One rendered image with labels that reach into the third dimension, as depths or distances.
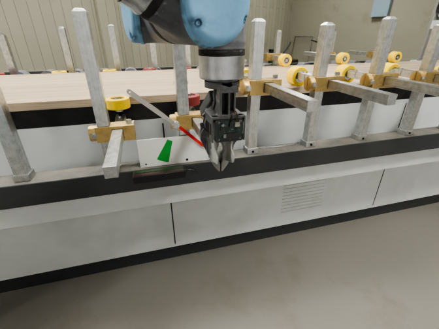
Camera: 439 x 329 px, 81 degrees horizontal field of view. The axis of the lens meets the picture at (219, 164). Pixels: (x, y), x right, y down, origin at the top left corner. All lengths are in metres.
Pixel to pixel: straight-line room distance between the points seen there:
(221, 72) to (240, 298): 1.09
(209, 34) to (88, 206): 0.84
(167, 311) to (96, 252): 0.44
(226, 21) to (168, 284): 1.27
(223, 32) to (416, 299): 1.51
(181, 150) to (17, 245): 0.88
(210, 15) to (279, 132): 1.01
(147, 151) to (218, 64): 0.48
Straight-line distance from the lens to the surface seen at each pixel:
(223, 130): 0.52
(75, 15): 0.84
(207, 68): 0.51
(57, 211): 1.06
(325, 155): 1.14
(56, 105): 1.08
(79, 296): 1.52
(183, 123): 0.87
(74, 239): 1.40
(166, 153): 0.90
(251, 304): 1.35
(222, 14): 0.32
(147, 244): 1.42
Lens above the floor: 1.11
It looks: 27 degrees down
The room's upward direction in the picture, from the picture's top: straight up
